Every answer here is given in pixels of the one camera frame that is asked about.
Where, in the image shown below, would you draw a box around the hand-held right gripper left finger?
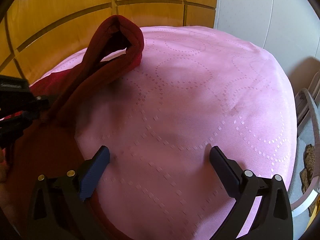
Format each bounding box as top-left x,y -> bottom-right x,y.
26,145 -> 111,240

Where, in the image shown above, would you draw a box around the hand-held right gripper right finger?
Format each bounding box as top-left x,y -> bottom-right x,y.
209,145 -> 294,240

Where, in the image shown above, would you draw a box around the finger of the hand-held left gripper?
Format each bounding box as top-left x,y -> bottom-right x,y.
0,110 -> 41,164
14,92 -> 50,113

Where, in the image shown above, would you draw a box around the dark red pants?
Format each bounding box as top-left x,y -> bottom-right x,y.
0,15 -> 145,240

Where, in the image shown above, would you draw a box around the pink patterned blanket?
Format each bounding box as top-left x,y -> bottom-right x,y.
29,25 -> 300,240

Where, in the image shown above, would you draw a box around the brown patterned object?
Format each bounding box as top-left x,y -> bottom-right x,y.
300,143 -> 316,193

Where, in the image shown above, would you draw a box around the grey chair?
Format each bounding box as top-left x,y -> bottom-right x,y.
290,56 -> 320,213

